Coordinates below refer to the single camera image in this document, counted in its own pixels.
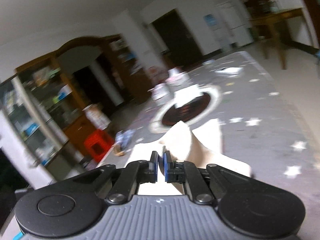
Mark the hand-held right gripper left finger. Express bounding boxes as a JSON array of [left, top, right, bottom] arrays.
[[75, 151, 158, 205]]

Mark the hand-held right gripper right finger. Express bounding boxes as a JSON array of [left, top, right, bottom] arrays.
[[162, 150, 253, 205]]

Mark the cream garment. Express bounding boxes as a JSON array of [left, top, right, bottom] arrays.
[[130, 119, 253, 195]]

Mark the blue knitted glove orange cuff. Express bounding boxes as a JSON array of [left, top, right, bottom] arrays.
[[114, 130, 137, 155]]

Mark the round black built-in cooktop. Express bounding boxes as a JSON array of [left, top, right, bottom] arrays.
[[150, 85, 223, 133]]

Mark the red plastic stool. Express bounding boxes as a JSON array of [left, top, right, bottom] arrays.
[[84, 129, 114, 163]]

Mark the white tissue box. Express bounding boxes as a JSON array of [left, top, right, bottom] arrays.
[[152, 84, 168, 100]]

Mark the white cloth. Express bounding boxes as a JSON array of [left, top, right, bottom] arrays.
[[174, 84, 202, 108]]

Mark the tissue box with pink label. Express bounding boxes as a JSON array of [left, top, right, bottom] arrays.
[[168, 67, 188, 87]]

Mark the open wooden shelf cabinet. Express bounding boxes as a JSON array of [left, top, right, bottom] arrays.
[[100, 35, 150, 105]]

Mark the grey star-printed tablecloth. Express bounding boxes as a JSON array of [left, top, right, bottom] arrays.
[[97, 51, 320, 240]]

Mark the glass-door display cabinet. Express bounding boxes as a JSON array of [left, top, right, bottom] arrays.
[[0, 62, 83, 178]]

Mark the dark wooden door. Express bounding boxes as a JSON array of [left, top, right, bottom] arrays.
[[151, 9, 203, 60]]

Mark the white refrigerator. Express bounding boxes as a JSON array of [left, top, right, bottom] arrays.
[[216, 1, 254, 48]]

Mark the wooden sideboard table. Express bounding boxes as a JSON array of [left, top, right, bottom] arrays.
[[250, 7, 304, 70]]

